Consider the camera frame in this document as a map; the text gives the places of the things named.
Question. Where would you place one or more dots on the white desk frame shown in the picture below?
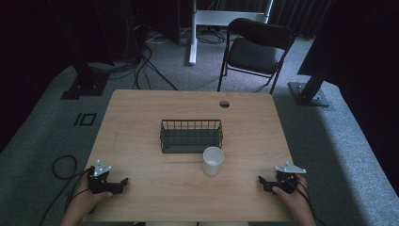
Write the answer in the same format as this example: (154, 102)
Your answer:
(200, 19)

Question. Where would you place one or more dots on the black folding chair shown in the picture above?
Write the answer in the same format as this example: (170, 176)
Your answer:
(254, 53)

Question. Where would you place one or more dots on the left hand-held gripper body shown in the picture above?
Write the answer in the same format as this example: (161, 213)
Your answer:
(99, 183)

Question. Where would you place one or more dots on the person's left hand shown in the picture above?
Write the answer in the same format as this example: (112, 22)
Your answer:
(86, 201)

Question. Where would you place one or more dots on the black metal stand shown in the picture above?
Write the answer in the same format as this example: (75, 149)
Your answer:
(86, 78)
(309, 91)

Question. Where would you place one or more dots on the dark curtain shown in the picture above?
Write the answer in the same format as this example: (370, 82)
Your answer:
(298, 15)

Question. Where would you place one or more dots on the person's right hand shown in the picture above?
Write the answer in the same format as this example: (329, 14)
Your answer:
(293, 201)

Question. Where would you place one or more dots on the white cup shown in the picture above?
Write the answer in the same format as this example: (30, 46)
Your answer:
(213, 161)

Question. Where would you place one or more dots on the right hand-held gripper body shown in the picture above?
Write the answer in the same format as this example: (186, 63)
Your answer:
(287, 180)

